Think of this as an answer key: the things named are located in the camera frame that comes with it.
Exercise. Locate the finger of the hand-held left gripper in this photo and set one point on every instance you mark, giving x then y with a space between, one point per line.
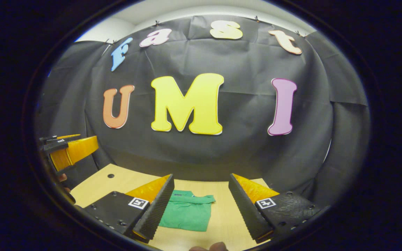
79 150
52 138

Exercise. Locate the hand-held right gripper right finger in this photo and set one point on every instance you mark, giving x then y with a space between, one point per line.
244 205

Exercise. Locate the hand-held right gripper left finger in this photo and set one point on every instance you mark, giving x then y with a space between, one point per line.
157 209

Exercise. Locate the green T-shirt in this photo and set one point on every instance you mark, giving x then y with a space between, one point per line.
187 216

